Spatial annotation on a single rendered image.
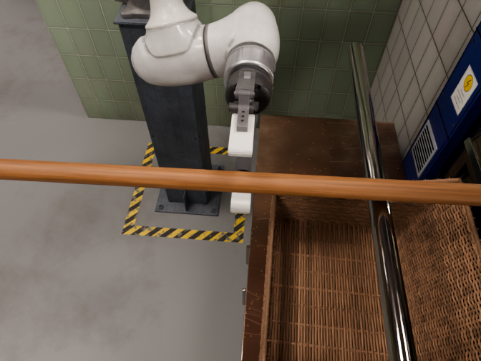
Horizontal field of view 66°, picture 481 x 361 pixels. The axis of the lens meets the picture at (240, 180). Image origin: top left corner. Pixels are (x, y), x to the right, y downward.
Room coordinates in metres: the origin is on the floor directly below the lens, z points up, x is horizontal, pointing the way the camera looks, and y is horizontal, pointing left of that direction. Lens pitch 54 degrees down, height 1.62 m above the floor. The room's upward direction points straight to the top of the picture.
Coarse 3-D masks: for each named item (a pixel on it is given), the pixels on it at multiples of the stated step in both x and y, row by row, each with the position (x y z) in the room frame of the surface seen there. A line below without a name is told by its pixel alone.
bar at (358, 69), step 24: (360, 48) 0.64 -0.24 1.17; (360, 72) 0.57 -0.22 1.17; (360, 96) 0.51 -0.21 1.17; (360, 120) 0.45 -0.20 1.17; (360, 144) 0.40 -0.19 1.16; (384, 216) 0.26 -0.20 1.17; (384, 240) 0.22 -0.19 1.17; (384, 264) 0.19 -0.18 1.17; (384, 288) 0.16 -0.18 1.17; (384, 312) 0.13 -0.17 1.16; (408, 312) 0.13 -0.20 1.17; (408, 336) 0.11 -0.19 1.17; (408, 360) 0.08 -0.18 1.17
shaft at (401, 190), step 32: (0, 160) 0.33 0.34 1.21; (32, 160) 0.33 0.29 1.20; (256, 192) 0.29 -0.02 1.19; (288, 192) 0.29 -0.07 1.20; (320, 192) 0.28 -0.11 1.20; (352, 192) 0.28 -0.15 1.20; (384, 192) 0.28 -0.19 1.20; (416, 192) 0.28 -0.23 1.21; (448, 192) 0.28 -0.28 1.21; (480, 192) 0.28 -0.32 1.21
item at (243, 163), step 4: (236, 112) 0.45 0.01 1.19; (256, 116) 0.44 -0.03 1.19; (256, 120) 0.44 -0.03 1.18; (256, 124) 0.44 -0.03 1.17; (236, 160) 0.39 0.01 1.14; (240, 160) 0.39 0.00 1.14; (244, 160) 0.39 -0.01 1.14; (248, 160) 0.39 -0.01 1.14; (236, 164) 0.38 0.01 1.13; (240, 164) 0.38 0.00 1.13; (244, 164) 0.38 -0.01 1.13; (248, 164) 0.38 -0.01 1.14; (236, 168) 0.38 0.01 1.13; (240, 168) 0.38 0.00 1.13; (244, 168) 0.38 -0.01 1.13; (248, 168) 0.38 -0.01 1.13
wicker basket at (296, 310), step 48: (288, 240) 0.52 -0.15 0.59; (336, 240) 0.52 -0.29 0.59; (432, 240) 0.45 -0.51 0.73; (480, 240) 0.39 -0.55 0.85; (288, 288) 0.37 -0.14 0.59; (336, 288) 0.37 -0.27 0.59; (432, 288) 0.34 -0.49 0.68; (480, 288) 0.29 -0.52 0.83; (336, 336) 0.25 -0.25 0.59; (384, 336) 0.25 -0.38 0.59; (432, 336) 0.23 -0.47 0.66; (480, 336) 0.20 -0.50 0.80
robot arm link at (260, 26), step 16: (240, 16) 0.64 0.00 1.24; (256, 16) 0.63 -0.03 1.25; (272, 16) 0.66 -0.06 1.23; (208, 32) 0.62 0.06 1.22; (224, 32) 0.61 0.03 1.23; (240, 32) 0.59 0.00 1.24; (256, 32) 0.59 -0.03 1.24; (272, 32) 0.61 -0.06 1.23; (208, 48) 0.60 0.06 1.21; (224, 48) 0.58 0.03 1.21; (272, 48) 0.58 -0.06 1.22; (224, 64) 0.58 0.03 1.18
